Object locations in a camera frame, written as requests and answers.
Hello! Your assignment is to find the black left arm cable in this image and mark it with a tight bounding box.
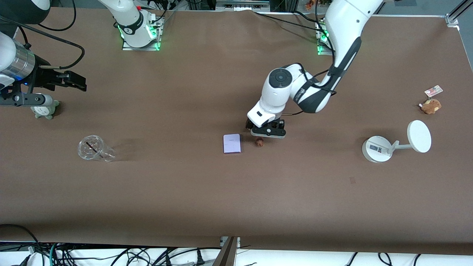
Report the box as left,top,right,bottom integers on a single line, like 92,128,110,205
281,0,346,117

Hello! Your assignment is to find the long black table cable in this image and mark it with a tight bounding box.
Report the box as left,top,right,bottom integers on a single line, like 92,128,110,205
253,10,326,33

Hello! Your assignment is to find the short black table cable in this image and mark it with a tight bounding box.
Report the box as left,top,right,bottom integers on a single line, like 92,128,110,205
294,10,326,25

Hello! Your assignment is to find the white round desk lamp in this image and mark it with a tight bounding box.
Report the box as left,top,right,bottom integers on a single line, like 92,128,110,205
361,120,432,163

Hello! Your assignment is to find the thick black floor cable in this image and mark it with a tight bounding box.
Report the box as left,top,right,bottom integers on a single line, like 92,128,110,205
0,224,39,255

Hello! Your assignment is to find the brown plush keychain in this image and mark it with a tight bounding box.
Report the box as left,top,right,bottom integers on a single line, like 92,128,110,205
419,98,442,114

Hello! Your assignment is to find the silver frame rail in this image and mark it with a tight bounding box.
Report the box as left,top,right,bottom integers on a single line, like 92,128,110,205
215,0,271,11

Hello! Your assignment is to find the aluminium frame profile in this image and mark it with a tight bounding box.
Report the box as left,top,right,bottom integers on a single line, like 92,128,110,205
445,0,473,27

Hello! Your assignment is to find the black base power cable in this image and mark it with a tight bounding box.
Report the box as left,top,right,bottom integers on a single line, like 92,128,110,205
148,0,177,26

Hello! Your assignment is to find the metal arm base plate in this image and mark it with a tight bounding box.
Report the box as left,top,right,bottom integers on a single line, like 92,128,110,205
122,15,163,51
316,20,335,56

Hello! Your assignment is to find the white metal bracket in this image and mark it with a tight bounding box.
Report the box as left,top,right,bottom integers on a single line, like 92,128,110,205
220,236,241,249

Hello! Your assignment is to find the grey totoro plush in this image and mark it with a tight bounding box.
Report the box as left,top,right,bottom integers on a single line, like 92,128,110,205
31,100,60,120

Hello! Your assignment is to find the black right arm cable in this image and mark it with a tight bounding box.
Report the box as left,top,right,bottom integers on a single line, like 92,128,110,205
0,0,85,71

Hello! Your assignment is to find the brown table cover sheet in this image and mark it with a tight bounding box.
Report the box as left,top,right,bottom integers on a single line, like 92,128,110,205
0,7,473,255

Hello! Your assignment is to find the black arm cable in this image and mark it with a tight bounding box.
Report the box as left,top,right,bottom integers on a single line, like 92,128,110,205
0,0,85,71
281,0,346,117

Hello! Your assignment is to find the clear plastic lidded cup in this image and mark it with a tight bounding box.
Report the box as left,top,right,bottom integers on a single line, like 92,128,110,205
77,135,117,162

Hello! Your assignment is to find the brown metal table post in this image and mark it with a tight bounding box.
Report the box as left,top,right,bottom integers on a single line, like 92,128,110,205
212,236,239,266

